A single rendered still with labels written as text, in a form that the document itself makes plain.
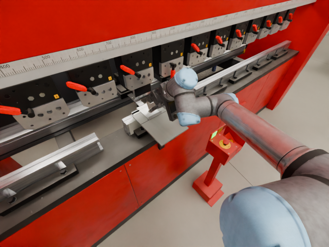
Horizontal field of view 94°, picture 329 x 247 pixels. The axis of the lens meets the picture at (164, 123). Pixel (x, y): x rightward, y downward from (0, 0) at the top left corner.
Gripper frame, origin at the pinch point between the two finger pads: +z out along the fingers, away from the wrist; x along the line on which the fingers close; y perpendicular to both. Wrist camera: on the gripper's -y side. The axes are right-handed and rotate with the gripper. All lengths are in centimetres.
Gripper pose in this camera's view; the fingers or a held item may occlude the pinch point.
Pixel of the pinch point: (155, 110)
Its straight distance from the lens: 83.0
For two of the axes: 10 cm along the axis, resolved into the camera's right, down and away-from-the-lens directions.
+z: -4.1, 1.9, 9.0
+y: -4.8, -8.8, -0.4
